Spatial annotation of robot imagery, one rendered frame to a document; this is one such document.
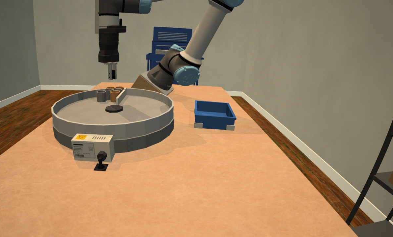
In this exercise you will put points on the grey round turning table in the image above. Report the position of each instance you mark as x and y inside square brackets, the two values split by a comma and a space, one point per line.
[95, 131]

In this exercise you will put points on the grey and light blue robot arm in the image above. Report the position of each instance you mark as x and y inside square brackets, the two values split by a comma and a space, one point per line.
[177, 64]

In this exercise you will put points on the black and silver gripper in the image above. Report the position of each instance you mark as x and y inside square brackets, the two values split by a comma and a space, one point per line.
[110, 27]

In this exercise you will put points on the blue open crate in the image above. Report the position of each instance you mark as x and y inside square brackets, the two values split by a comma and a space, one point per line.
[214, 115]

